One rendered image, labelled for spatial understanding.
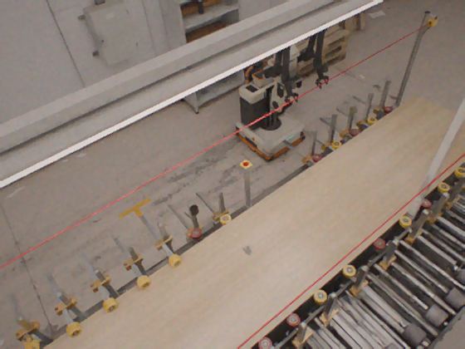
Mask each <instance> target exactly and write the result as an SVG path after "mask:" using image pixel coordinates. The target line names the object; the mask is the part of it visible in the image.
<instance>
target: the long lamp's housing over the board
mask: <svg viewBox="0 0 465 349"><path fill-rule="evenodd" d="M374 1H377V0H342V1H340V0H335V1H333V2H330V3H327V4H326V5H325V6H323V7H319V8H317V9H316V10H314V11H311V12H308V13H305V14H302V15H300V16H299V17H297V18H294V19H292V20H290V21H289V22H285V23H283V24H282V25H280V26H278V27H274V28H273V29H271V30H270V31H265V32H263V33H261V34H258V35H256V36H255V37H252V38H249V39H247V40H246V41H244V42H240V43H238V44H237V45H236V46H234V47H230V48H228V49H227V50H225V51H222V52H218V53H215V54H213V55H211V56H210V57H206V58H204V59H203V60H202V61H198V62H196V63H194V64H193V65H191V66H190V68H191V70H189V69H188V68H187V67H185V68H184V69H182V70H179V71H176V72H175V73H173V74H170V75H168V76H166V77H165V78H162V79H160V80H158V81H156V82H153V83H151V84H149V85H147V86H144V87H140V88H139V89H137V90H135V91H132V92H131V93H129V94H126V95H124V96H122V97H120V98H117V99H115V100H113V101H110V102H109V103H107V104H105V105H103V106H100V107H98V108H96V109H94V110H92V111H89V112H87V113H85V114H84V115H82V116H79V117H77V118H75V119H73V120H70V121H68V122H66V123H64V124H62V125H60V126H58V127H56V128H54V129H52V130H49V131H45V132H43V133H41V134H40V135H37V136H35V137H33V138H31V139H29V140H26V141H24V142H22V143H21V144H19V145H16V146H13V147H12V148H10V149H8V150H4V151H3V152H1V153H0V183H1V182H3V181H4V180H6V179H9V178H11V177H13V176H14V175H18V174H19V173H21V172H23V171H24V170H27V169H29V168H31V167H33V166H34V165H37V164H39V163H40V162H42V161H44V160H47V159H50V158H52V157H54V156H56V155H59V154H60V153H61V152H63V151H65V150H69V149H70V148H72V147H74V146H76V145H79V144H80V143H81V142H83V141H85V140H88V139H90V138H92V137H94V136H96V135H98V134H100V133H102V132H104V131H105V130H108V129H109V128H111V127H113V126H115V125H118V124H120V123H122V122H124V121H126V120H128V119H130V118H133V117H135V116H137V115H139V114H142V113H144V112H146V111H148V110H150V109H152V108H154V107H156V106H158V105H160V104H162V103H164V102H165V101H168V100H170V99H172V98H174V97H176V96H178V95H180V94H182V93H184V92H186V91H188V90H190V89H193V88H194V87H196V86H199V85H200V84H202V83H204V82H205V81H208V80H210V79H212V78H215V77H218V76H221V75H222V74H224V73H226V72H228V71H231V70H232V69H234V68H236V67H238V66H241V65H242V64H244V63H246V62H248V61H251V60H252V59H254V58H256V57H259V56H260V55H262V54H264V53H268V52H271V51H272V50H274V49H276V48H278V47H280V46H282V45H284V44H286V43H288V42H291V41H293V40H295V39H297V38H298V37H301V36H302V35H304V34H307V33H309V32H312V31H314V30H316V29H318V28H320V27H323V26H325V25H326V24H328V23H329V22H332V21H334V20H335V19H337V18H339V17H344V16H346V15H348V14H350V13H352V12H353V11H355V10H357V9H359V8H361V7H363V6H366V5H368V4H370V3H372V2H374Z"/></svg>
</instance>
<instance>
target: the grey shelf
mask: <svg viewBox="0 0 465 349"><path fill-rule="evenodd" d="M194 1H197V0H159V5H160V8H161V12H162V15H163V19H164V26H165V31H166V34H167V38H168V41H169V49H170V51H172V50H174V49H176V48H178V47H181V46H184V45H186V44H187V42H186V37H185V33H187V32H193V31H195V30H198V29H199V28H202V27H206V26H207V25H209V24H212V23H214V22H218V21H220V19H221V22H222V23H223V22H225V23H226V25H229V24H232V25H234V24H236V23H238V22H240V21H241V20H242V19H241V3H240V0H221V2H220V3H217V4H214V5H212V6H210V7H207V8H204V14H200V13H199V11H197V12H191V13H189V14H187V15H184V16H182V15H181V12H180V7H181V6H183V5H186V4H188V3H191V2H194ZM242 69H244V67H243V68H241V69H239V70H238V71H235V72H234V73H232V74H230V75H228V76H225V77H224V78H220V79H218V80H216V81H213V82H211V83H209V84H207V85H206V86H203V87H201V88H200V89H198V90H196V91H194V92H192V93H190V94H188V95H186V96H184V97H181V98H180V100H181V101H184V100H185V101H187V102H188V103H189V104H190V105H191V106H192V107H193V108H195V110H196V111H195V112H196V113H198V106H201V105H202V104H204V103H205V102H207V101H210V100H212V99H213V98H216V97H218V96H220V95H222V94H224V93H226V92H228V91H230V90H232V89H234V88H236V87H238V86H239V85H241V84H243V85H244V84H245V79H244V74H243V70H242Z"/></svg>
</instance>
